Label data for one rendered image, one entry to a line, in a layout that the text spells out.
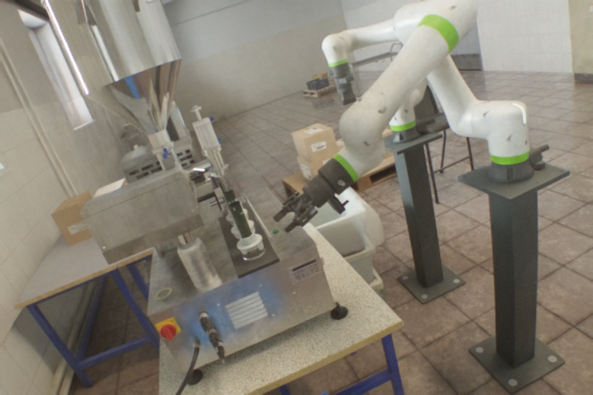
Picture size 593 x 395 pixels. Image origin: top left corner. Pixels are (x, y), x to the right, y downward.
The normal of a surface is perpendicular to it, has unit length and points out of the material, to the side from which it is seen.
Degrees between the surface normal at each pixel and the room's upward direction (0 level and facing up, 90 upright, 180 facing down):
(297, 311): 90
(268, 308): 90
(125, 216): 90
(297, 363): 0
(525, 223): 90
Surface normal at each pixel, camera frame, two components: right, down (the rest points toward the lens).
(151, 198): 0.26, 0.31
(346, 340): -0.30, -0.87
